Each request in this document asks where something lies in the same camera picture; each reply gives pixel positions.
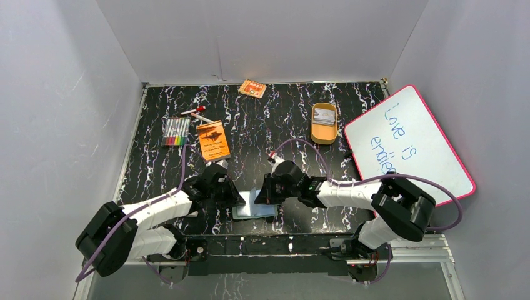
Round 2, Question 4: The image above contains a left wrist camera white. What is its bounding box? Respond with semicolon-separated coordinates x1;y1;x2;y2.
215;159;228;169

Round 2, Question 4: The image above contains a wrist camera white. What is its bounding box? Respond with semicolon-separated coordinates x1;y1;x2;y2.
267;152;284;166
215;159;228;169

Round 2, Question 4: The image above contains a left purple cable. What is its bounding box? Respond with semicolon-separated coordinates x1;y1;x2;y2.
74;143;204;284

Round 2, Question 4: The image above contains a red capped marker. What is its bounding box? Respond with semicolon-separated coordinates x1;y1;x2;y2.
180;106;206;116

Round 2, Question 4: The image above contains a green card holder wallet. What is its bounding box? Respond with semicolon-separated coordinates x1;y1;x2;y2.
232;189;278;220

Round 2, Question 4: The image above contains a small orange card box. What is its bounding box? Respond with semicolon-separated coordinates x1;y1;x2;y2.
238;79;267;99

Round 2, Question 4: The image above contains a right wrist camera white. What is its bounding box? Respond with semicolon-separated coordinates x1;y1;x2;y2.
267;152;284;166

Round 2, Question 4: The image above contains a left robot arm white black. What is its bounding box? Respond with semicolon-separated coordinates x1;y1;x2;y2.
75;159;245;277

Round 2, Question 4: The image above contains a white marker pen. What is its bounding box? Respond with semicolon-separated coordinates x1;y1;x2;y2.
191;112;214;123

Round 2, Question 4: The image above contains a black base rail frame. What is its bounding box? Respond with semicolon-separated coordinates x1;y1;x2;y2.
89;234;454;283

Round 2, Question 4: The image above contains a pink framed whiteboard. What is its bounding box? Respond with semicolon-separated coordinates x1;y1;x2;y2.
344;85;476;199

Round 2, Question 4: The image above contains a tan oval tray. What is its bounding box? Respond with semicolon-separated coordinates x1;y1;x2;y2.
310;102;338;145

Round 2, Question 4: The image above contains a white stapler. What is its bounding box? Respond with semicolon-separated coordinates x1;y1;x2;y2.
185;211;199;218

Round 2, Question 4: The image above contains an orange paperback book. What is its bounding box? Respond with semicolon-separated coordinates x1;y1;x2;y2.
197;121;231;162

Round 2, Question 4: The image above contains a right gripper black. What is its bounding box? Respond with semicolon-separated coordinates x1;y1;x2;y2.
254;173;299;205

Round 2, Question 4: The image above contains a pack of coloured markers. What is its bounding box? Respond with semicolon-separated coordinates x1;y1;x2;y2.
162;117;191;147

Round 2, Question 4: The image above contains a purple cable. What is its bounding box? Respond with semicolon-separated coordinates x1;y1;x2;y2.
269;137;464;232
74;143;204;284

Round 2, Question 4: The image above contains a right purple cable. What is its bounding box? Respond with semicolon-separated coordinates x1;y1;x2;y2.
269;137;464;232

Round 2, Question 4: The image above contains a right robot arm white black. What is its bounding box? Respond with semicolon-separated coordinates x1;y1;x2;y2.
254;161;436;259

